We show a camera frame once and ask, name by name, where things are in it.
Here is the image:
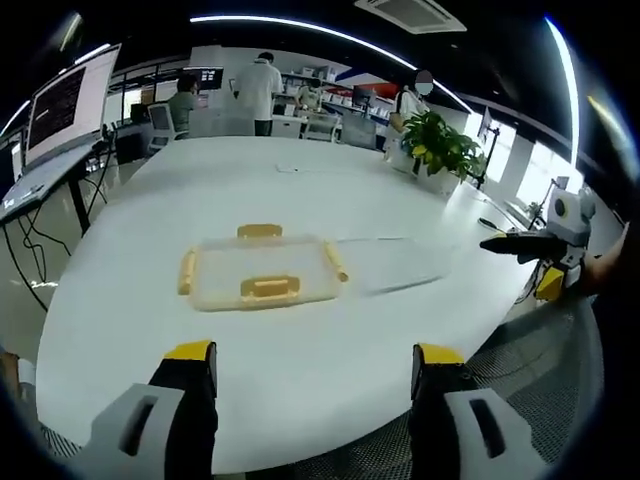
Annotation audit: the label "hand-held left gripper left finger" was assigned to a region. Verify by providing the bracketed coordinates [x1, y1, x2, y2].
[82, 339, 220, 480]

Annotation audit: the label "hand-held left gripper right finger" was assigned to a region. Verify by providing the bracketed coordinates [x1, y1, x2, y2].
[409, 342, 551, 480]

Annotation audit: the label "clear plastic lid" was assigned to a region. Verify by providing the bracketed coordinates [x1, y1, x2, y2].
[333, 236, 452, 297]

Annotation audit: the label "green potted plant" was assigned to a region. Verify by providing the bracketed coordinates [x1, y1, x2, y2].
[399, 110, 485, 197]

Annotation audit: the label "straight ceiling light strip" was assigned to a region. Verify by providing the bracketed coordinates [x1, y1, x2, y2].
[543, 17, 582, 169]

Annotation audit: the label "clear plastic container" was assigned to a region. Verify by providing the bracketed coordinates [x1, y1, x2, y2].
[187, 233, 346, 314]

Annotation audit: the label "grey office chair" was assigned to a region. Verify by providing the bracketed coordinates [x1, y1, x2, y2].
[339, 117, 377, 150]

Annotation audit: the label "grey standing desk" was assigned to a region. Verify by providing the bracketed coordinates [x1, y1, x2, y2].
[0, 142, 119, 236]

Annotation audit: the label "ceiling air vent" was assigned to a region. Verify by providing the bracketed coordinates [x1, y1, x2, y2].
[353, 0, 467, 35]

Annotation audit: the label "white office chair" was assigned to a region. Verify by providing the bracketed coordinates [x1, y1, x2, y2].
[146, 102, 177, 152]

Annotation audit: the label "curved ceiling light strip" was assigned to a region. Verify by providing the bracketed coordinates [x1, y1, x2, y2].
[189, 14, 419, 70]

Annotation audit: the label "large computer monitor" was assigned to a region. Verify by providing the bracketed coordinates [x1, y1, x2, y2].
[23, 43, 123, 170]

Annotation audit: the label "black hanging cables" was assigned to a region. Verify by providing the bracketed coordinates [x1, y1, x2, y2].
[2, 144, 119, 314]

